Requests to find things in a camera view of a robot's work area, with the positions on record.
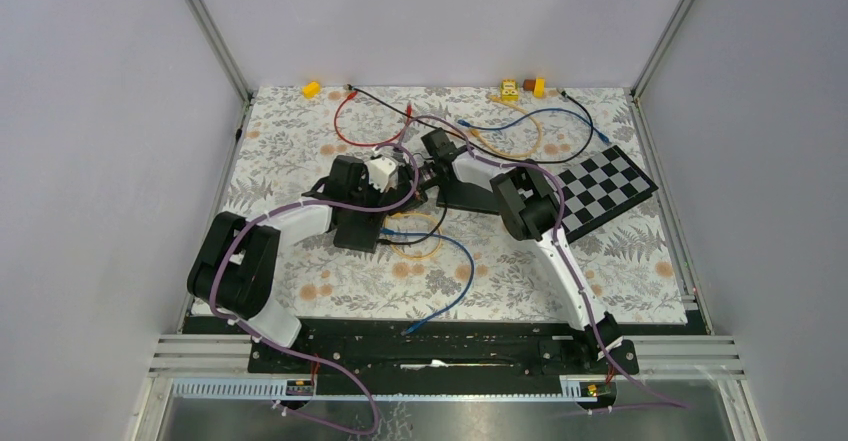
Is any black network switch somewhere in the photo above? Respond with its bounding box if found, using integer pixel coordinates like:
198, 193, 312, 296
333, 210, 385, 254
437, 181, 499, 215

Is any yellow ethernet cable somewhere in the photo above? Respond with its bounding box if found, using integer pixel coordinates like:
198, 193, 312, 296
468, 93, 546, 160

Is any orange ethernet cable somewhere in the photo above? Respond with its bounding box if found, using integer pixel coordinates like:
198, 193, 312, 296
387, 211, 444, 260

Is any red ethernet cable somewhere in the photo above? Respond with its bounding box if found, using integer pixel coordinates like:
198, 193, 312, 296
332, 89, 415, 148

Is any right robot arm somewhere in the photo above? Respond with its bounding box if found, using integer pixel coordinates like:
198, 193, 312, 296
422, 129, 623, 373

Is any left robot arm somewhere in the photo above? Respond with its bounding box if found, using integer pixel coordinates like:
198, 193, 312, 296
187, 155, 422, 372

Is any floral patterned table mat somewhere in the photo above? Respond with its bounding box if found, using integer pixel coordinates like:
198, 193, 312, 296
224, 86, 687, 325

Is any yellow toy brick with face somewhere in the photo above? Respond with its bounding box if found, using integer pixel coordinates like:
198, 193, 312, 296
500, 79, 520, 102

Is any yellow brown toy block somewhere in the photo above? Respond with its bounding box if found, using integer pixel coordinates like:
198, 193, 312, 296
522, 78, 546, 99

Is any black white checkerboard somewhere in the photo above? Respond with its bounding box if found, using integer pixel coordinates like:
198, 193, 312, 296
559, 145, 658, 244

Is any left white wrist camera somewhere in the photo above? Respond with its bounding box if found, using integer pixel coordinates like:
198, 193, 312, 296
365, 156, 398, 192

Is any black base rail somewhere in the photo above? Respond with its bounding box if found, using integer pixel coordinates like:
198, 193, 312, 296
181, 315, 704, 397

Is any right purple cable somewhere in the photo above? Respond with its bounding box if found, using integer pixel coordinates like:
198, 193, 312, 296
394, 115, 690, 416

